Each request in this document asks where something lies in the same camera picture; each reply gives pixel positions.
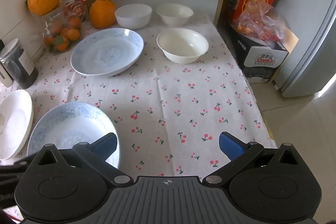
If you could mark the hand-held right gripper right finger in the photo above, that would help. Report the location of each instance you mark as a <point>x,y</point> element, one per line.
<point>231,146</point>

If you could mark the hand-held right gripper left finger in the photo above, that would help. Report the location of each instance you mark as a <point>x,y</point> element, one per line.
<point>107,145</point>

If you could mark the pale blue patterned plate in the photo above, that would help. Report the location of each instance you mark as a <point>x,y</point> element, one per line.
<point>68,129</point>
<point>105,53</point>

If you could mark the white plate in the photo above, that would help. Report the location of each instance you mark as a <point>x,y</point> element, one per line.
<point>15,119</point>

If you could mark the large white bowl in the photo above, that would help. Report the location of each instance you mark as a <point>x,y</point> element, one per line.
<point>181,45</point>

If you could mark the small round white bowl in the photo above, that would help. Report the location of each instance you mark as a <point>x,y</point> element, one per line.
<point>132,18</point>

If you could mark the small flared white bowl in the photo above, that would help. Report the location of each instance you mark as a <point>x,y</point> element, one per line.
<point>174,14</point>

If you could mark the cherry print tablecloth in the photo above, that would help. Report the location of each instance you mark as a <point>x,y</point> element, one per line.
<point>170,98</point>

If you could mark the black cardboard box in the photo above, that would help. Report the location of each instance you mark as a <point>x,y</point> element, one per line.
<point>252,56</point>

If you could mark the dark jar with label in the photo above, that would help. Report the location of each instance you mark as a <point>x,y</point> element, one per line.
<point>18,64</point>

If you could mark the grey refrigerator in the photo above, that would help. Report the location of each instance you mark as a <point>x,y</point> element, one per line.
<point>315,61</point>

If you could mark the plastic bag of oranges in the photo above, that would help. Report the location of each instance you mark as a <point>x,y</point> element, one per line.
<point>260,22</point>

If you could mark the glass jar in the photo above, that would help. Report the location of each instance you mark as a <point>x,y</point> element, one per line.
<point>51,19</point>

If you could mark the white container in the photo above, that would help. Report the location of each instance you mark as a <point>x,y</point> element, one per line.
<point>13,16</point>

